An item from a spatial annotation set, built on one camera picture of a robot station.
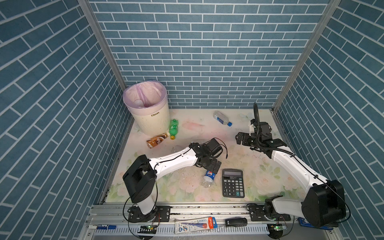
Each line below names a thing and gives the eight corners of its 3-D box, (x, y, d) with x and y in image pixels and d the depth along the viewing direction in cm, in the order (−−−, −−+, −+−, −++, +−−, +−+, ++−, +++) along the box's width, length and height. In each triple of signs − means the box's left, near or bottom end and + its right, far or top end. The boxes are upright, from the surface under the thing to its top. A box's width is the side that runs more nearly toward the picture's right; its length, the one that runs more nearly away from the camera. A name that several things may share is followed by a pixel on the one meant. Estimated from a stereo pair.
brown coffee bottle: (149, 150, 98) (147, 146, 94) (147, 145, 101) (145, 141, 97) (171, 138, 104) (170, 134, 101) (168, 134, 107) (167, 130, 103)
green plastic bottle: (168, 139, 103) (167, 135, 100) (171, 123, 113) (170, 118, 109) (176, 139, 103) (175, 135, 100) (178, 123, 113) (177, 118, 109)
